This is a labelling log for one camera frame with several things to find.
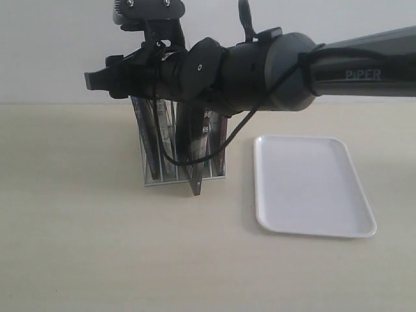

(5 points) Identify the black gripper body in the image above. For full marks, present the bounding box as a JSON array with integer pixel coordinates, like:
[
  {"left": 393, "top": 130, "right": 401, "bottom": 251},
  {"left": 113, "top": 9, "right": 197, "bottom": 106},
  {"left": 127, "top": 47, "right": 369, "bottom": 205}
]
[{"left": 105, "top": 40, "right": 182, "bottom": 99}]

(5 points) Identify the blue book with orange arc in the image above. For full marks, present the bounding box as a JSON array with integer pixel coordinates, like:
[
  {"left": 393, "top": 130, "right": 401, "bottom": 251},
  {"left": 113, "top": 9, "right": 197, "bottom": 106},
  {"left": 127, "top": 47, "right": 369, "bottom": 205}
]
[{"left": 131, "top": 96, "right": 161, "bottom": 180}]

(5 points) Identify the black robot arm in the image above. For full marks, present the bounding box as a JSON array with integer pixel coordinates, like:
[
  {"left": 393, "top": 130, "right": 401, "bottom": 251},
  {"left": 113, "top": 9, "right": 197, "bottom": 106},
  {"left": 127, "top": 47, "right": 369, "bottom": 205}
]
[{"left": 84, "top": 27, "right": 415, "bottom": 117}]

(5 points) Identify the grey white spine book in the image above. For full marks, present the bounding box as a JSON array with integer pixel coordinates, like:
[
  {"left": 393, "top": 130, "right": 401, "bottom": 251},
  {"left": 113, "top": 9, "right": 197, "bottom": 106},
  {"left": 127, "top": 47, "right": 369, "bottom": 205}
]
[{"left": 157, "top": 99, "right": 176, "bottom": 181}]

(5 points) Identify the black book white title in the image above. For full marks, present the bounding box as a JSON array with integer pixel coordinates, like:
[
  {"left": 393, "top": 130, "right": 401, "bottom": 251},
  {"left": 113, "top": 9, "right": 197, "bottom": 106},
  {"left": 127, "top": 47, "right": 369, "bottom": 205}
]
[{"left": 175, "top": 103, "right": 211, "bottom": 196}]

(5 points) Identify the red and teal spine book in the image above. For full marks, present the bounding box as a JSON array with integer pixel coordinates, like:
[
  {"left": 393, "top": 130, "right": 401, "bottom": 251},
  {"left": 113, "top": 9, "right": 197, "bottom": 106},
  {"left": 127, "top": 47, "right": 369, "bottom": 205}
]
[{"left": 203, "top": 111, "right": 220, "bottom": 177}]

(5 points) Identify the dark maroon spine book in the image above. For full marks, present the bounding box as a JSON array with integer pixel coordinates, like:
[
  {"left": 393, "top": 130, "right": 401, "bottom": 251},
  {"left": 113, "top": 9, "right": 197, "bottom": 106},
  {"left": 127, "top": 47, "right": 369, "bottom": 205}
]
[{"left": 212, "top": 113, "right": 228, "bottom": 176}]

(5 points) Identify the white plastic tray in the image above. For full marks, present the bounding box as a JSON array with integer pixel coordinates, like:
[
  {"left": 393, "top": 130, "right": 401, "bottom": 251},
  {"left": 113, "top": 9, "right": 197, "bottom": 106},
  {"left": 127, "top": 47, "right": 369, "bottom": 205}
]
[{"left": 253, "top": 135, "right": 378, "bottom": 239}]

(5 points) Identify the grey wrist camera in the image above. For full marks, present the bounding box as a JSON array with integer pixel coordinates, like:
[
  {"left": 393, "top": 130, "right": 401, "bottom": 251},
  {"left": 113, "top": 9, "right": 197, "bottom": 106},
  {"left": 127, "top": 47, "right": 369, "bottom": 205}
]
[{"left": 112, "top": 0, "right": 187, "bottom": 53}]

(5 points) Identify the white wire book rack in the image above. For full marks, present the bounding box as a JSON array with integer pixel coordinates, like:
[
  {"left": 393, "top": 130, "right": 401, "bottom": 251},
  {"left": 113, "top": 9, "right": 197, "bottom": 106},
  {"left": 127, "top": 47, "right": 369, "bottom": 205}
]
[{"left": 139, "top": 100, "right": 226, "bottom": 186}]

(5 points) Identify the black cable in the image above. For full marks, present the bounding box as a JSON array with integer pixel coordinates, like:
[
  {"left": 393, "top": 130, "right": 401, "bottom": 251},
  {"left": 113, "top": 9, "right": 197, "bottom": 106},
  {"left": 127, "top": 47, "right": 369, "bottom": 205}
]
[{"left": 148, "top": 40, "right": 326, "bottom": 167}]

